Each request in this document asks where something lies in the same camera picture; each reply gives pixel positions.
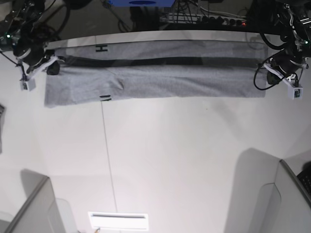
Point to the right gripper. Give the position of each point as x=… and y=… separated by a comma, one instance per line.
x=30, y=55

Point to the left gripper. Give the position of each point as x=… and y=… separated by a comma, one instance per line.
x=285, y=61

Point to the grey T-shirt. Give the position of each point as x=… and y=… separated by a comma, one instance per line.
x=156, y=69

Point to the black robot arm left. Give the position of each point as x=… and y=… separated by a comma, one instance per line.
x=285, y=26

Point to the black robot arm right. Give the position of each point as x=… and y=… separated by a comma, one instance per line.
x=24, y=37

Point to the blue box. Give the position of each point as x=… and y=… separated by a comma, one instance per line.
x=139, y=3

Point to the black keyboard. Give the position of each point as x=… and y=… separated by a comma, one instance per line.
x=305, y=179

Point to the grey partition panel right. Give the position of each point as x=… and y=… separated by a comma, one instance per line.
x=282, y=206

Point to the grey partition panel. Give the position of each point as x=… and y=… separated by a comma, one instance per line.
x=282, y=206
x=39, y=213

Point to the grey partition panel left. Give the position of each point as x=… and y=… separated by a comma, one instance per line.
x=39, y=213

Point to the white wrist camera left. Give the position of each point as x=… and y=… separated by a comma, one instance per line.
x=294, y=88

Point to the white cable slot plate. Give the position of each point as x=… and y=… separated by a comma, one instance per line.
x=119, y=221

